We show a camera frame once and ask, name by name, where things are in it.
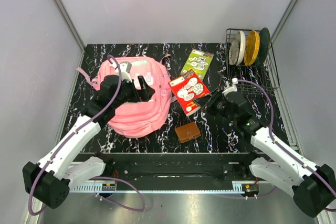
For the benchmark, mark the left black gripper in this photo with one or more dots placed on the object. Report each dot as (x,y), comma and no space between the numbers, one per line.
(144,95)

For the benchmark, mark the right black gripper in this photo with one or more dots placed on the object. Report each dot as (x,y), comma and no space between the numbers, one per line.
(202,100)

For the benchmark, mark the red comic paperback book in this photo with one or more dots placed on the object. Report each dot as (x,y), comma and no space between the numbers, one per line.
(186,88)

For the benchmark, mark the pink student backpack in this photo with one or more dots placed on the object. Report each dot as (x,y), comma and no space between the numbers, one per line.
(130,119)

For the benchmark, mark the green comic paperback book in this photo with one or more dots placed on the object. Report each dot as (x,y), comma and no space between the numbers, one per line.
(199,62)

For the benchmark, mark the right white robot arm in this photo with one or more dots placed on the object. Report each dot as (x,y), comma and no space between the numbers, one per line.
(311,186)

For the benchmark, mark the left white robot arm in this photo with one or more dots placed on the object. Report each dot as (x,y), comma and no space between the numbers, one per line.
(51,179)

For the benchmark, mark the brown leather wallet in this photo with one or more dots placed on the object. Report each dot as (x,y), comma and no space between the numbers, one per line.
(187,132)

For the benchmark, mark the white grey plate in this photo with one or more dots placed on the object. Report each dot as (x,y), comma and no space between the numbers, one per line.
(237,49)

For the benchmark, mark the yellow plate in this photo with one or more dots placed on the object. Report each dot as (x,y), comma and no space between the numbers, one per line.
(252,48)

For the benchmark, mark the dark green plate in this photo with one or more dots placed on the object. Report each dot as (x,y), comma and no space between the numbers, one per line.
(263,45)

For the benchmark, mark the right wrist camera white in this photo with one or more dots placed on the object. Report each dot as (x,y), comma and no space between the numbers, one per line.
(231,86)

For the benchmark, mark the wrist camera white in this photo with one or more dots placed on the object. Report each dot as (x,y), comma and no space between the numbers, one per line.
(231,86)
(124,70)

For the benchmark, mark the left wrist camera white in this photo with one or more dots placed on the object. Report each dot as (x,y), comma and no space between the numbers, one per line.
(124,70)

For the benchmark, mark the black wire dish rack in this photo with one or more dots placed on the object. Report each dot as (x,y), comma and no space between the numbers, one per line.
(265,74)

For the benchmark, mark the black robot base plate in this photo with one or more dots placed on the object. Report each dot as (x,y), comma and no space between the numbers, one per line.
(131,166)

